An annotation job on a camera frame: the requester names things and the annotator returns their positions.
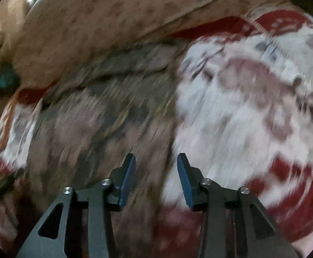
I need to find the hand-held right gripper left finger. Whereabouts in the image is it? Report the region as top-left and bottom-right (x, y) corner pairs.
(16, 153), (137, 258)

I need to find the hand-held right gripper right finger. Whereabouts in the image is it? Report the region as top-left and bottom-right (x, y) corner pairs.
(176, 153), (299, 258)

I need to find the teal object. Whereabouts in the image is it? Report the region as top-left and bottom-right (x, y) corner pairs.
(0, 64), (22, 90)

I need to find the red white floral quilt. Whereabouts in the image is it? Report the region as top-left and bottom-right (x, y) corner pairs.
(0, 9), (313, 258)

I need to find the beige spotted pillow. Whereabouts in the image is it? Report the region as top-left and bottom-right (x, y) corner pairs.
(11, 0), (295, 86)

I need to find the dark floral garment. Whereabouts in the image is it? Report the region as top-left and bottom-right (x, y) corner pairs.
(25, 40), (191, 258)

